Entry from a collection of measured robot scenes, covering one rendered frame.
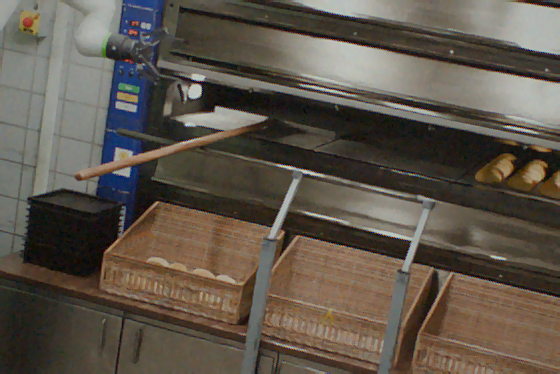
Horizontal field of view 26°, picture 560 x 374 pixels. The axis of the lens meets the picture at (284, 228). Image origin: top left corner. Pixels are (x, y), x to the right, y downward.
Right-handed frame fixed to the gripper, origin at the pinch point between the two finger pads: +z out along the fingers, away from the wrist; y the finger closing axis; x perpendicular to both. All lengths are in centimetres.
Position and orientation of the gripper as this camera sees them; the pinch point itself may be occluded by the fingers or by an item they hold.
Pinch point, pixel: (179, 60)
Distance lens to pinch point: 433.4
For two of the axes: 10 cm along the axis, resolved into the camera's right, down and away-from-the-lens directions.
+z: 9.3, 2.3, -2.7
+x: -3.1, 1.6, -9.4
